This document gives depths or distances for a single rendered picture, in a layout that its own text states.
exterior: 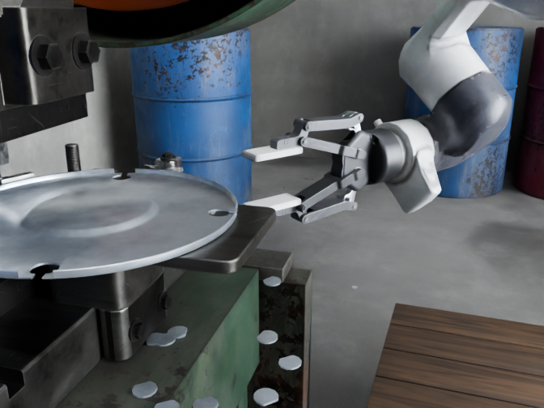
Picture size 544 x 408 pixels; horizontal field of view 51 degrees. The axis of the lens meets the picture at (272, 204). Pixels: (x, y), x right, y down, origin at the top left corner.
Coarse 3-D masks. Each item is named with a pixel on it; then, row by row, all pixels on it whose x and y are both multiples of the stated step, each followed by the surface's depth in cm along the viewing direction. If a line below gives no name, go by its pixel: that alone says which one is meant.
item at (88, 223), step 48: (0, 192) 63; (48, 192) 63; (96, 192) 61; (144, 192) 63; (192, 192) 63; (0, 240) 50; (48, 240) 50; (96, 240) 50; (144, 240) 50; (192, 240) 50
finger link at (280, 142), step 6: (300, 120) 70; (300, 126) 69; (294, 132) 70; (300, 132) 69; (306, 132) 69; (276, 138) 68; (282, 138) 68; (288, 138) 68; (294, 138) 69; (270, 144) 68; (276, 144) 67; (282, 144) 68; (288, 144) 68; (294, 144) 69
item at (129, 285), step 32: (256, 224) 54; (192, 256) 47; (224, 256) 47; (64, 288) 54; (96, 288) 53; (128, 288) 54; (160, 288) 61; (128, 320) 55; (160, 320) 62; (128, 352) 55
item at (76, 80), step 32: (0, 0) 46; (32, 0) 52; (64, 0) 56; (0, 32) 47; (32, 32) 48; (64, 32) 52; (0, 64) 48; (32, 64) 48; (64, 64) 52; (0, 96) 49; (32, 96) 49; (64, 96) 53
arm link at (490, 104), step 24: (480, 72) 76; (456, 96) 76; (480, 96) 75; (504, 96) 75; (432, 120) 81; (456, 120) 77; (480, 120) 75; (504, 120) 77; (456, 144) 79; (480, 144) 80
